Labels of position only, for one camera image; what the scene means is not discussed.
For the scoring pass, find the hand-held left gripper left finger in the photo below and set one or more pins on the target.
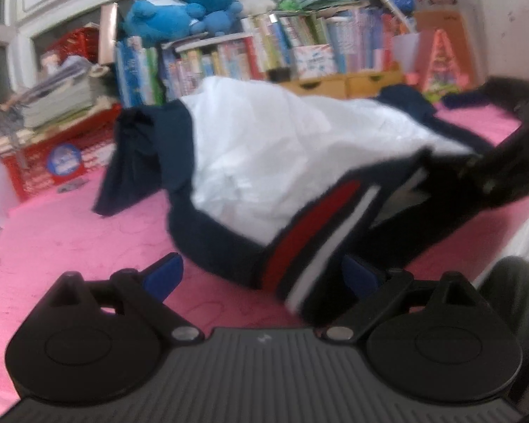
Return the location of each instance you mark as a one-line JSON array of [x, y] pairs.
[[165, 275]]

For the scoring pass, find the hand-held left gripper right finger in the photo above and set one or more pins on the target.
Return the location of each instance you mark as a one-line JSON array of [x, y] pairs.
[[357, 277]]

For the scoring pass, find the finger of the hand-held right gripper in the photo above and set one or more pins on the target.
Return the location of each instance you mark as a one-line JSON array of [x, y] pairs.
[[471, 172]]

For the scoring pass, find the white and navy jacket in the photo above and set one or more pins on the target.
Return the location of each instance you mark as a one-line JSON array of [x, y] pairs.
[[255, 150]]

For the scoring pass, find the orange toy package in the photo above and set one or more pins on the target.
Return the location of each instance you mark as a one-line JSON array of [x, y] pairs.
[[445, 48]]

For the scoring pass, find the person's trouser leg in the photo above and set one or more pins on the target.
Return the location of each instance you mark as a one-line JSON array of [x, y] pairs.
[[520, 308]]

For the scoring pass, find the red gift box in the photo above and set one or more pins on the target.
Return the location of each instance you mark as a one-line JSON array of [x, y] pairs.
[[61, 158]]

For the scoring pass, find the wooden drawer box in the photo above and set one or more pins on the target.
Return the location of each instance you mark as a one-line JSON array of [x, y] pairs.
[[335, 83]]

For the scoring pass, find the white printed box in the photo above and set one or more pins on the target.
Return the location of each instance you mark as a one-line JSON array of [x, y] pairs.
[[315, 59]]

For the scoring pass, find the stack of papers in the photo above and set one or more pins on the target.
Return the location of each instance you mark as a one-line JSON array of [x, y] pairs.
[[57, 92]]

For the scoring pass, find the black power adapter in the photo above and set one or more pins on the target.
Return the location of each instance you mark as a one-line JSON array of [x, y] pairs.
[[280, 73]]

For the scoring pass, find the row of books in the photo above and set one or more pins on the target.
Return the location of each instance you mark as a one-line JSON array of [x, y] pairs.
[[247, 53]]

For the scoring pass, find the red basket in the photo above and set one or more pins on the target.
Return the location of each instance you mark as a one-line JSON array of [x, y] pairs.
[[77, 42]]

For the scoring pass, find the tall beige box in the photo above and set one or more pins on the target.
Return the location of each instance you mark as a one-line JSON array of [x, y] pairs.
[[108, 31]]

